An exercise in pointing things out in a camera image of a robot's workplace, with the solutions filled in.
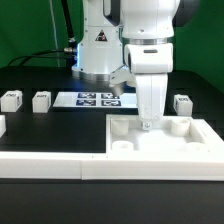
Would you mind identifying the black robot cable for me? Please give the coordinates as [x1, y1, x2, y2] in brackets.
[7, 0, 78, 67]

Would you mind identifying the thin white cable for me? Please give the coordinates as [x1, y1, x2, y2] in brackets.
[48, 0, 61, 68]

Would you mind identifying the white square table top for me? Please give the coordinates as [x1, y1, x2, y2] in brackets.
[106, 115, 224, 155]

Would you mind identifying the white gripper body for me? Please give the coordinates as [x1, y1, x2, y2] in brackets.
[124, 43, 173, 122]

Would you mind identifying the white sheet with AprilTags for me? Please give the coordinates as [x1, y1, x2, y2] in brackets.
[53, 92, 137, 108]

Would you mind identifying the white U-shaped obstacle fence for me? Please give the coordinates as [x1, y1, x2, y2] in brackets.
[0, 114, 224, 182]

